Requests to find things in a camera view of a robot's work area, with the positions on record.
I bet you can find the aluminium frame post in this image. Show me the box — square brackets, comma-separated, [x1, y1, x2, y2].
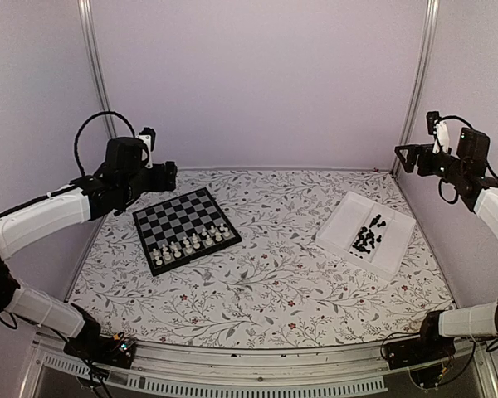
[390, 0, 441, 175]
[76, 0, 117, 140]

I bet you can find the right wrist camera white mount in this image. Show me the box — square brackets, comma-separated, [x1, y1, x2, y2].
[426, 111, 450, 154]

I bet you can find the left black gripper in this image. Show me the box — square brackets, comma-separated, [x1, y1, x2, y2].
[122, 160, 177, 204]

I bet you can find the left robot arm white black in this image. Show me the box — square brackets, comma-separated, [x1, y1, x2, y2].
[0, 133, 177, 360]

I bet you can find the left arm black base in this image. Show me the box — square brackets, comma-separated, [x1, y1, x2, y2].
[64, 332, 138, 369]

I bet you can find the white chess pieces row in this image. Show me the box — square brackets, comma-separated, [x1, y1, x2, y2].
[150, 223, 232, 266]

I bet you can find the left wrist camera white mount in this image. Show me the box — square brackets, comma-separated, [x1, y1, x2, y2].
[137, 127, 156, 169]

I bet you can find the front aluminium rail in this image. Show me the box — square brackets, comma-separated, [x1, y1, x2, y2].
[19, 332, 498, 397]

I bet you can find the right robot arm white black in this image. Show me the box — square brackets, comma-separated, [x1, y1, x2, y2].
[394, 128, 498, 362]

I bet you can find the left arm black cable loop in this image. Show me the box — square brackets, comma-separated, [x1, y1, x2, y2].
[72, 110, 136, 177]

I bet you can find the black chess pieces pile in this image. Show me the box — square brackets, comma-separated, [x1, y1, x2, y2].
[349, 214, 388, 258]

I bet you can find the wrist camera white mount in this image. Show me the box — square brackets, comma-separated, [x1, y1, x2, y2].
[137, 127, 156, 169]
[426, 111, 450, 154]

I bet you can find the right aluminium frame post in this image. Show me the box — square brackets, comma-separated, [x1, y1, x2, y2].
[390, 0, 441, 175]

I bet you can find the left aluminium frame post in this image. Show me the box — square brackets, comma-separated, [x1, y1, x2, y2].
[76, 0, 117, 140]

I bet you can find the white plastic divided tray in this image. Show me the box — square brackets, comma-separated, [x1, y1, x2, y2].
[315, 192, 416, 282]

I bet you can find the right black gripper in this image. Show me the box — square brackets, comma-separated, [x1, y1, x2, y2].
[396, 144, 468, 185]

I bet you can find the black and grey chessboard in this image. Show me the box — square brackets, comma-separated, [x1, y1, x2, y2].
[133, 187, 242, 276]

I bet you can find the floral patterned table mat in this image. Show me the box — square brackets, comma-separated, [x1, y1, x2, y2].
[69, 171, 454, 349]

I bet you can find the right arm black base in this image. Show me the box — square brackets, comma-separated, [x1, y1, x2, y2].
[380, 332, 456, 390]

